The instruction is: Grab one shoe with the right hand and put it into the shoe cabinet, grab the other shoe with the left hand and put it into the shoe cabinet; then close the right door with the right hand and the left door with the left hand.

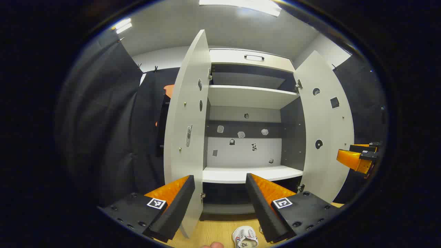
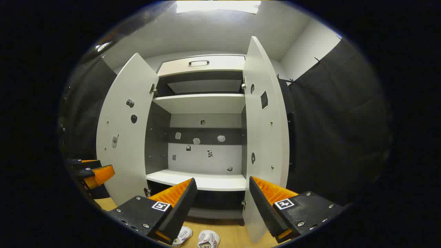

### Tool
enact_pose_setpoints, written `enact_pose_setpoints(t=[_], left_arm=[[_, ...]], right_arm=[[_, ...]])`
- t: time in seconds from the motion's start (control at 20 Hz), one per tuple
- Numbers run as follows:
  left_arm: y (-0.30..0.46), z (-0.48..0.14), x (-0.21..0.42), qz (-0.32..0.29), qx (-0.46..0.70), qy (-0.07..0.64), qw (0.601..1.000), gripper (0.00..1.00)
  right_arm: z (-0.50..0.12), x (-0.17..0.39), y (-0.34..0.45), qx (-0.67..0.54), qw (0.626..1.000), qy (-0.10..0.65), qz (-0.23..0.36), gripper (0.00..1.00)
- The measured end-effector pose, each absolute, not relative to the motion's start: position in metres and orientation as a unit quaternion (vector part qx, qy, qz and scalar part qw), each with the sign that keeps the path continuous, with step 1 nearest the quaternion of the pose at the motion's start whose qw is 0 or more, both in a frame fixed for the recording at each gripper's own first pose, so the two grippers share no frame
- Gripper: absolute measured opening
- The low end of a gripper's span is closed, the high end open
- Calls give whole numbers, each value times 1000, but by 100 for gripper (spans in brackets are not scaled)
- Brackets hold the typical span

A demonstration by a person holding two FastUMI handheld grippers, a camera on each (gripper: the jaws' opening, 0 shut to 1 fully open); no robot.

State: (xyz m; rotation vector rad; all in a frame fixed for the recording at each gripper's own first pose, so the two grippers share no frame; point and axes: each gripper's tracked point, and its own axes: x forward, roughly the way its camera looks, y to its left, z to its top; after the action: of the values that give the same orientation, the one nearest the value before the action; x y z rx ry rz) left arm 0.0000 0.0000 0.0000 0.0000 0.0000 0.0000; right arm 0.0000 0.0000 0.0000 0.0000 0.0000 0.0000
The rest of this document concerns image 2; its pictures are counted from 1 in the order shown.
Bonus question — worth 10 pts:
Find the white cabinet shelf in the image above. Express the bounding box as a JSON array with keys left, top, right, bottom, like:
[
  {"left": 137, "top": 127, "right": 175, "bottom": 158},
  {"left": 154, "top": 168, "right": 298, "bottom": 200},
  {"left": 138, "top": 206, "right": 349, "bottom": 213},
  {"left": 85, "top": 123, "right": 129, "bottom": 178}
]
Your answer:
[
  {"left": 153, "top": 93, "right": 246, "bottom": 114},
  {"left": 146, "top": 169, "right": 248, "bottom": 192}
]

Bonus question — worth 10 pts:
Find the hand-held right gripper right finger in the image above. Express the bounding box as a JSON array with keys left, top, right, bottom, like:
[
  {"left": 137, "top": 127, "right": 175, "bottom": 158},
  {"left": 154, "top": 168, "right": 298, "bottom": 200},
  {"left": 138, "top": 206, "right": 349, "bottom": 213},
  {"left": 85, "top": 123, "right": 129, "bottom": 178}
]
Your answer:
[{"left": 249, "top": 176, "right": 345, "bottom": 244}]

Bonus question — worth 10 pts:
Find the white cabinet drawer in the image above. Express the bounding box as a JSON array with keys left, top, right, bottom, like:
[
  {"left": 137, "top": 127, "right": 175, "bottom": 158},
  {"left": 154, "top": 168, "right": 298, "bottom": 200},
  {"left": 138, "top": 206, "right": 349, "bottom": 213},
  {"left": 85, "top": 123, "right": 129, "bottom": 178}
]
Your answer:
[{"left": 157, "top": 55, "right": 246, "bottom": 77}]

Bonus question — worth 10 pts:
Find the white shoe cabinet door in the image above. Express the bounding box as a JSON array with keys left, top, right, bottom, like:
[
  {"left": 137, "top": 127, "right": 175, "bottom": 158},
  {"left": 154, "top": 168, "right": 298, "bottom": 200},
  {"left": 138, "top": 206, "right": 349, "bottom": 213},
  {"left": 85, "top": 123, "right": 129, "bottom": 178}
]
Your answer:
[
  {"left": 242, "top": 36, "right": 290, "bottom": 243},
  {"left": 96, "top": 53, "right": 160, "bottom": 206}
]

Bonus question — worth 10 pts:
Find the black backdrop cloth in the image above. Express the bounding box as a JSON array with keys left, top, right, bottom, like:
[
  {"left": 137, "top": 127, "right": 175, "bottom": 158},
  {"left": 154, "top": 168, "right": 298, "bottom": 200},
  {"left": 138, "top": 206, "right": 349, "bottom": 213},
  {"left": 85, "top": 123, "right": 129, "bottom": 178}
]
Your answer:
[{"left": 59, "top": 38, "right": 393, "bottom": 207}]

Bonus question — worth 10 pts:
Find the white shoe yellow sole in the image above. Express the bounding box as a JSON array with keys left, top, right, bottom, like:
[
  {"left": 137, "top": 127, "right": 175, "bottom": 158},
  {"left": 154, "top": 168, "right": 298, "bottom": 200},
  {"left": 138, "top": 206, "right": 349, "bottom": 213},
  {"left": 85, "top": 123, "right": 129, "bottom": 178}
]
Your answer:
[
  {"left": 197, "top": 230, "right": 220, "bottom": 248},
  {"left": 171, "top": 226, "right": 193, "bottom": 247}
]

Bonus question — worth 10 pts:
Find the large ceiling light panel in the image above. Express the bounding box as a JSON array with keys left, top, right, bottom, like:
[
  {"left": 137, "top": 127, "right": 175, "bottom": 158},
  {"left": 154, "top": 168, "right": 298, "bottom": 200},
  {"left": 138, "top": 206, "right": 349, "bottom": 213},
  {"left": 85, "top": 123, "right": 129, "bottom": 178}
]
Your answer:
[{"left": 176, "top": 0, "right": 261, "bottom": 14}]

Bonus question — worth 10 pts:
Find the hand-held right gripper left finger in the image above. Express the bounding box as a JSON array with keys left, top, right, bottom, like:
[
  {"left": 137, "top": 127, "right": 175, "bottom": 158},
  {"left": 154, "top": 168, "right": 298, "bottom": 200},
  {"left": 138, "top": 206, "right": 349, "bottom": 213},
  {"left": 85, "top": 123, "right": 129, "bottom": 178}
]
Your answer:
[{"left": 105, "top": 177, "right": 198, "bottom": 246}]

